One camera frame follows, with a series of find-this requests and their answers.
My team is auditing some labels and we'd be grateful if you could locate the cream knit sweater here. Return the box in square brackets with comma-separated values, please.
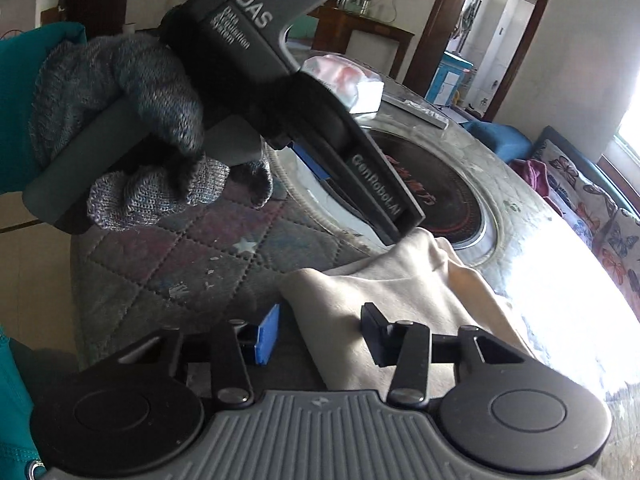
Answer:
[279, 228, 531, 393]

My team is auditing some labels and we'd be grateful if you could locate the teal sleeve right forearm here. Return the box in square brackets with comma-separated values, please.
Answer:
[0, 333, 46, 480]

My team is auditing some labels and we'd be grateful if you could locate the teal sleeve left forearm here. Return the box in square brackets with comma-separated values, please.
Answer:
[0, 22, 86, 194]

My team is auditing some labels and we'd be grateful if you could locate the left grey knit gloved hand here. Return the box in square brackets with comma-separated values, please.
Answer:
[23, 35, 272, 234]

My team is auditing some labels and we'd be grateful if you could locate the dark wooden side table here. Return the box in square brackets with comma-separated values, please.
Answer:
[309, 4, 417, 79]

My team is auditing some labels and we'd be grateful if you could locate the pink tissue pack far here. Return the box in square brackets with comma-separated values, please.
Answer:
[302, 54, 384, 115]

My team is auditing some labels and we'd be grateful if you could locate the grey quilted star tablecloth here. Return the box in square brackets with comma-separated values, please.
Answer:
[69, 49, 640, 480]

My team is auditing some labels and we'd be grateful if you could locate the grey remote control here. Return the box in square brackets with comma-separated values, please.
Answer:
[382, 94, 449, 130]

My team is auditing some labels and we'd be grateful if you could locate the butterfly print cushion right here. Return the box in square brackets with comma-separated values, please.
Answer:
[593, 208, 640, 316]

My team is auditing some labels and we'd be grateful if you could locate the butterfly print cushion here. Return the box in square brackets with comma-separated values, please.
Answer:
[593, 208, 640, 316]
[533, 140, 618, 249]

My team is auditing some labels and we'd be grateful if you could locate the blue white box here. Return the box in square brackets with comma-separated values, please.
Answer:
[425, 51, 474, 106]

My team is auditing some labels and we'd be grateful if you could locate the butterfly print cushion left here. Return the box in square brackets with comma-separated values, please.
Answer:
[533, 140, 618, 249]

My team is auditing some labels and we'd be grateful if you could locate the magenta cloth on sofa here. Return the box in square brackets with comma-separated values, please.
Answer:
[509, 159, 549, 197]

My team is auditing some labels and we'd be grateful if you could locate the blue sofa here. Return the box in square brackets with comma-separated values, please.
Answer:
[463, 120, 639, 216]

